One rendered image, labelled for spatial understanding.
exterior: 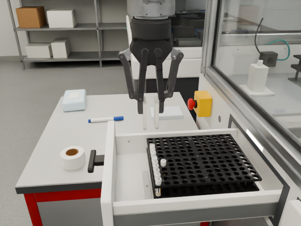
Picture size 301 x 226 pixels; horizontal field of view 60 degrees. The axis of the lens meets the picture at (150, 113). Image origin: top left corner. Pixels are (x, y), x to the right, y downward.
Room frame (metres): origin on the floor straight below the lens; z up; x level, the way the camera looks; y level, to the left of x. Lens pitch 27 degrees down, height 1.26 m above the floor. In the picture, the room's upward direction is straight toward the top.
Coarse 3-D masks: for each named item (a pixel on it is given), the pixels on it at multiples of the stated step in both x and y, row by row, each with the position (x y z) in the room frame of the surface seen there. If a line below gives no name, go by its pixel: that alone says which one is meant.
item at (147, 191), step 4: (144, 172) 0.50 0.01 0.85; (144, 176) 0.48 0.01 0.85; (148, 176) 0.48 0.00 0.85; (144, 180) 0.47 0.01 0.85; (148, 180) 0.47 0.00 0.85; (144, 184) 0.45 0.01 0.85; (148, 184) 0.45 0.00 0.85; (144, 188) 0.44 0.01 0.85; (148, 188) 0.44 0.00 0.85; (144, 192) 0.44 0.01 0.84; (148, 192) 0.43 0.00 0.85; (148, 196) 0.42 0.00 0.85
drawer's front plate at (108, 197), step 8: (112, 128) 0.57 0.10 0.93; (112, 136) 0.53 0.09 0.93; (112, 144) 0.50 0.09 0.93; (112, 152) 0.47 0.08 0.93; (104, 160) 0.44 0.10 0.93; (112, 160) 0.44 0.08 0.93; (104, 168) 0.41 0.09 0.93; (112, 168) 0.42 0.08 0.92; (104, 176) 0.39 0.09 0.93; (112, 176) 0.40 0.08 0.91; (104, 184) 0.37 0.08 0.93; (112, 184) 0.39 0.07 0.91; (104, 192) 0.35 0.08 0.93; (112, 192) 0.37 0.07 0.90; (104, 200) 0.33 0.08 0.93; (112, 200) 0.36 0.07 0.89; (104, 208) 0.33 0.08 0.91; (112, 208) 0.35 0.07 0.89; (104, 216) 0.33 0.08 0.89; (112, 216) 0.33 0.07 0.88; (104, 224) 0.33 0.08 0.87; (112, 224) 0.33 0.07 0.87
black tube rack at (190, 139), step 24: (168, 144) 0.54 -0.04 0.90; (192, 144) 0.54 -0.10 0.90; (216, 144) 0.54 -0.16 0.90; (168, 168) 0.45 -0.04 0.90; (192, 168) 0.45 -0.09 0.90; (216, 168) 0.45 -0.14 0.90; (240, 168) 0.45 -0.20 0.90; (168, 192) 0.41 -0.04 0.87; (192, 192) 0.41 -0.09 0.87; (216, 192) 0.40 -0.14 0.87
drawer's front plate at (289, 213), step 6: (288, 204) 0.33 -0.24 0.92; (294, 204) 0.32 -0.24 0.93; (300, 204) 0.32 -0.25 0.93; (288, 210) 0.32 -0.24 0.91; (294, 210) 0.31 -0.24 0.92; (300, 210) 0.31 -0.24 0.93; (288, 216) 0.32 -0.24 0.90; (294, 216) 0.31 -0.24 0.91; (300, 216) 0.30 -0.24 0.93; (282, 222) 0.33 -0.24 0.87; (288, 222) 0.31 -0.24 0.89; (294, 222) 0.30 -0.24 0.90; (300, 222) 0.29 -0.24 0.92
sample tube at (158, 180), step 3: (159, 177) 0.40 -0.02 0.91; (156, 180) 0.40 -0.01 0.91; (159, 180) 0.39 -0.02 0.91; (156, 183) 0.40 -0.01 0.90; (159, 183) 0.39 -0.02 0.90; (156, 189) 0.40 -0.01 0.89; (159, 189) 0.39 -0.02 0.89; (156, 192) 0.40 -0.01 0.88; (159, 192) 0.40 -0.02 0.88; (156, 195) 0.40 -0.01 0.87; (159, 195) 0.40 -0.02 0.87
